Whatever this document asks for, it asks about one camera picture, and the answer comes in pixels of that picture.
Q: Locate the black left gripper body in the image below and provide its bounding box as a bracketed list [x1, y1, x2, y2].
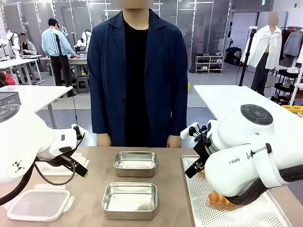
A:
[37, 153, 78, 169]

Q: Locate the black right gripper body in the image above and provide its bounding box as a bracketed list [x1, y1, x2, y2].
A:
[193, 126, 217, 164]

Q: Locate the clear plastic container lid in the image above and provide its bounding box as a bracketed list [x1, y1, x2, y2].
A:
[4, 183, 75, 222]
[35, 152, 90, 177]

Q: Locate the person's left navy-sleeved forearm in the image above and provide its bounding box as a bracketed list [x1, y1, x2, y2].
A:
[166, 99, 189, 143]

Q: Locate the person's right navy-sleeved forearm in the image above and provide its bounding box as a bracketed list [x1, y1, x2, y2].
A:
[90, 99, 111, 140]

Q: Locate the steel rectangular container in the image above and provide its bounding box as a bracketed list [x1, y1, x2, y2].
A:
[113, 151, 158, 178]
[101, 182, 158, 221]

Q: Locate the person's left hand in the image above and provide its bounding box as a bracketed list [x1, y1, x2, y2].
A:
[166, 135, 183, 148]

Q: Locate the person's right hand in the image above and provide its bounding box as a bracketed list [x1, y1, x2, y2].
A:
[96, 132, 112, 148]

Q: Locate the perforated metal baking tray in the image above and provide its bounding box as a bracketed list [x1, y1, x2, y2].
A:
[181, 155, 293, 227]

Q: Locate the white table with legs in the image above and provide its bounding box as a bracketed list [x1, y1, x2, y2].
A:
[193, 85, 303, 125]

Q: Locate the white side table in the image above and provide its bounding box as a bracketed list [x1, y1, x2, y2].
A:
[0, 85, 74, 130]

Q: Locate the grey mesh basket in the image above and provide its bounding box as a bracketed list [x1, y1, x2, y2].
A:
[0, 91, 22, 107]

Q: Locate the grey step stool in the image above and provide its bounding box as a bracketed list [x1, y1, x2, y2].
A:
[76, 76, 90, 94]

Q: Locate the white shoe rack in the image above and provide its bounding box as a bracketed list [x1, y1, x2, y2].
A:
[195, 52, 225, 74]

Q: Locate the red bag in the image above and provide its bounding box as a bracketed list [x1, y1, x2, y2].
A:
[0, 71, 16, 87]

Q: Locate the black bag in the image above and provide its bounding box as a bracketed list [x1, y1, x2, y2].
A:
[224, 46, 242, 66]

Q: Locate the person in navy jacket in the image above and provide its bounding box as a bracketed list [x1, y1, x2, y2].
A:
[87, 0, 189, 148]

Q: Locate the yellow plastic crate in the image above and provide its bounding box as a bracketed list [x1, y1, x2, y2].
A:
[281, 104, 303, 117]

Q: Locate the black light stand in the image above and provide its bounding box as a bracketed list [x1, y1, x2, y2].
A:
[53, 33, 77, 98]

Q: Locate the black utility cart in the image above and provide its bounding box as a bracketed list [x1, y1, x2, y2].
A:
[270, 68, 303, 105]

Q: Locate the white background desk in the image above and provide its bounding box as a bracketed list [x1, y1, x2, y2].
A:
[0, 54, 47, 85]

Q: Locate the seated person in grey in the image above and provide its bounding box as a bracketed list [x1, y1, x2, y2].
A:
[18, 33, 38, 56]

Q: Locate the man in light blue shirt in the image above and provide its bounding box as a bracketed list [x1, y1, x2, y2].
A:
[41, 17, 80, 87]

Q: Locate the white background humanoid robot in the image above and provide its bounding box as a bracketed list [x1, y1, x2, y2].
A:
[5, 29, 22, 60]

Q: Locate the grey hanging jacket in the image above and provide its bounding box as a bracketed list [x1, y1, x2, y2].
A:
[282, 30, 303, 58]

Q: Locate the thin black left gripper cable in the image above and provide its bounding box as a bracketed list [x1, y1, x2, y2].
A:
[34, 158, 78, 186]

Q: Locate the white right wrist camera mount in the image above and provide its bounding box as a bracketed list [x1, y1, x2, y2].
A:
[180, 122, 202, 139]

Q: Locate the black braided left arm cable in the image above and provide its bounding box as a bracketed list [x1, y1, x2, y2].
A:
[0, 163, 36, 206]

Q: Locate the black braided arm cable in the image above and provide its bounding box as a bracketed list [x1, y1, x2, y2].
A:
[0, 163, 36, 206]
[224, 164, 303, 206]

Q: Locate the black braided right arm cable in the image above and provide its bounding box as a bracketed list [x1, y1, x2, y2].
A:
[224, 164, 303, 206]

